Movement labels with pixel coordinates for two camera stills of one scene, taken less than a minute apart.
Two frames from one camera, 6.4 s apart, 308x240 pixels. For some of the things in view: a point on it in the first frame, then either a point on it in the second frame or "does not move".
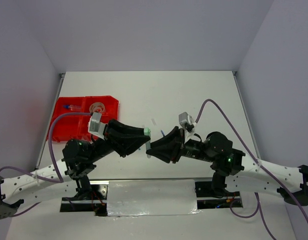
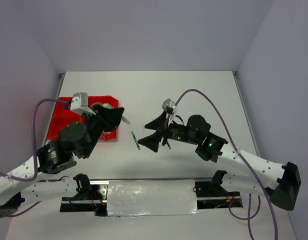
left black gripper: (116, 134) → (114, 115)
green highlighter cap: (147, 131) → (107, 106)
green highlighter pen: (148, 147) → (126, 120)
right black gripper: (160, 147) → (152, 141)
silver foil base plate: (142, 198) does not move
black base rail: (208, 195) does not move
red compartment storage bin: (72, 127) does not move
